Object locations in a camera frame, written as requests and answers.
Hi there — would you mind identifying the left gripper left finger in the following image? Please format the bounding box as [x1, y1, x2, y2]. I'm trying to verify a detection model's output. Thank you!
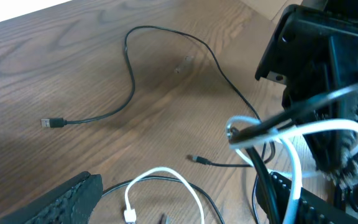
[0, 171, 103, 224]

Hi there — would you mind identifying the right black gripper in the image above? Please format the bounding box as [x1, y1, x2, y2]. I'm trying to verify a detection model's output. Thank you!
[255, 4, 358, 187]

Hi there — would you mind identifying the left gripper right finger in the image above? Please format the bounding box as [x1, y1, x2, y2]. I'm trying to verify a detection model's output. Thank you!
[270, 172, 358, 224]

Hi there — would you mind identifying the black and white USB cable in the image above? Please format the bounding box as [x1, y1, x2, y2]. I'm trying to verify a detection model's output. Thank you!
[123, 115, 358, 224]

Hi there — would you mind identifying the short black cable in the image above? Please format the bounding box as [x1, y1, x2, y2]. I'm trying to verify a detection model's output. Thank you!
[103, 73, 358, 224]

